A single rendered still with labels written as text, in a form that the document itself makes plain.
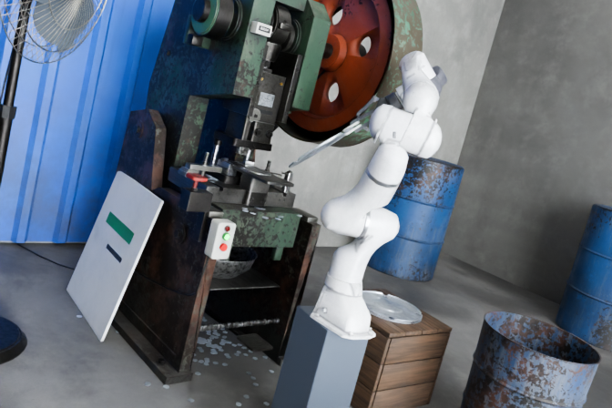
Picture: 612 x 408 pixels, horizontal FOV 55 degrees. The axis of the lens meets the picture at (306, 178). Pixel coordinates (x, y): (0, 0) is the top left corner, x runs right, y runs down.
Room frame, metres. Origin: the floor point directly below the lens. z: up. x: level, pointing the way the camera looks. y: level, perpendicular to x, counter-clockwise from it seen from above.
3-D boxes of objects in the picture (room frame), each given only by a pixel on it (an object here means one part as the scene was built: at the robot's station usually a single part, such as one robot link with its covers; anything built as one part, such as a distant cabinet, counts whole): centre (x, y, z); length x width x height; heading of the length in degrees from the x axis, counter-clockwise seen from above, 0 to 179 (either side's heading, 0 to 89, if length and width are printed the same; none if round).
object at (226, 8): (2.27, 0.48, 1.31); 0.22 x 0.12 x 0.22; 43
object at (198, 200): (2.04, 0.36, 0.62); 0.10 x 0.06 x 0.20; 133
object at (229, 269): (2.42, 0.29, 0.36); 0.34 x 0.34 x 0.10
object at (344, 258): (1.85, -0.24, 0.71); 0.18 x 0.11 x 0.25; 102
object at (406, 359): (2.36, -0.46, 0.18); 0.40 x 0.38 x 0.35; 39
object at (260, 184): (2.29, 0.17, 0.72); 0.25 x 0.14 x 0.14; 43
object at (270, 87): (2.39, 0.26, 1.04); 0.17 x 0.15 x 0.30; 43
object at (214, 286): (2.43, 0.30, 0.31); 0.43 x 0.42 x 0.01; 133
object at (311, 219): (2.71, 0.19, 0.45); 0.92 x 0.12 x 0.90; 43
